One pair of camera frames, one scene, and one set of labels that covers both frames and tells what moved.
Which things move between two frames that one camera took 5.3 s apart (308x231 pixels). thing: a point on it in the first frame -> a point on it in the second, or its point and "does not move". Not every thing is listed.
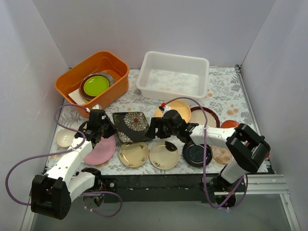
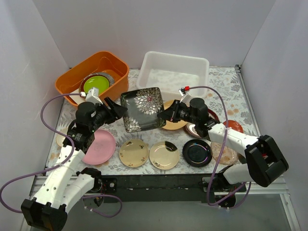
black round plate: [193, 155] does not move
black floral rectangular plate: [131, 126] -> [143, 106]
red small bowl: [229, 123] does not move
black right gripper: [157, 128] -> [175, 112]
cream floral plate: [134, 154] does not move
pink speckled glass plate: [222, 154] does not move
